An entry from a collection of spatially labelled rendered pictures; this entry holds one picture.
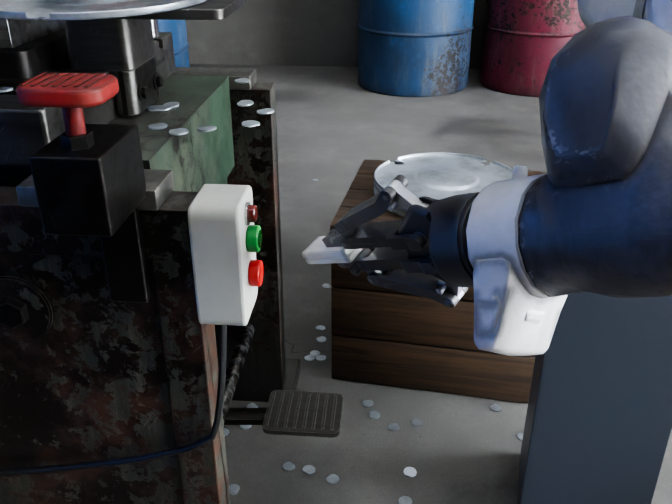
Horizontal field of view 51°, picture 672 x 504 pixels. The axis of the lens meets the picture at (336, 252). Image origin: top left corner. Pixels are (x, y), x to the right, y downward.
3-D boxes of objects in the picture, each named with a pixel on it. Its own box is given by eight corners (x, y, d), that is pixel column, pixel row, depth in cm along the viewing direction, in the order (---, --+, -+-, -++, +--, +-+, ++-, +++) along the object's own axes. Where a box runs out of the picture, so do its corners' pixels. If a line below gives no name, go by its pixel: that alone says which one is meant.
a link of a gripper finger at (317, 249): (347, 257, 67) (343, 251, 67) (304, 259, 72) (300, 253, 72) (365, 238, 68) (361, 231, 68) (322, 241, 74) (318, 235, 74)
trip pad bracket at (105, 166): (161, 297, 73) (137, 112, 65) (130, 350, 65) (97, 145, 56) (105, 294, 74) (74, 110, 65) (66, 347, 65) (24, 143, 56)
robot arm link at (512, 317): (559, 149, 51) (499, 159, 55) (470, 257, 44) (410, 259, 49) (621, 283, 55) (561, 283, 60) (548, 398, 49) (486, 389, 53)
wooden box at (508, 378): (523, 305, 172) (542, 170, 156) (529, 403, 139) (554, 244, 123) (361, 289, 179) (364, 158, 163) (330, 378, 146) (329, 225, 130)
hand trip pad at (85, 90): (134, 157, 63) (122, 71, 59) (109, 182, 57) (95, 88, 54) (57, 155, 63) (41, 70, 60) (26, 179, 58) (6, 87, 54)
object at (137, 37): (252, 94, 97) (246, -11, 91) (230, 123, 84) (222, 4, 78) (75, 90, 99) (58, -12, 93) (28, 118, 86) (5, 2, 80)
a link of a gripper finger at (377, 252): (454, 232, 60) (462, 245, 61) (370, 241, 69) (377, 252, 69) (430, 260, 58) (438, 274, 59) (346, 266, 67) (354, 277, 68)
